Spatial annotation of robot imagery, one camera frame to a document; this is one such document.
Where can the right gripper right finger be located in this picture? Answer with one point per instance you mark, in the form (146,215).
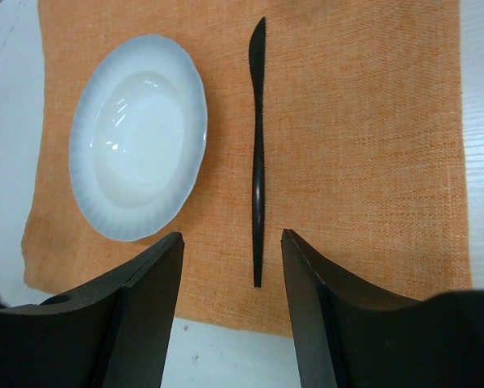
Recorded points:
(348,332)

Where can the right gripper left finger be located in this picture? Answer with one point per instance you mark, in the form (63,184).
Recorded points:
(112,331)

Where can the white ceramic plate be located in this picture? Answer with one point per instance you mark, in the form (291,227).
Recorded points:
(138,138)

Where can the black plastic knife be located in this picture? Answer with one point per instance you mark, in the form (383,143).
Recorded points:
(256,57)

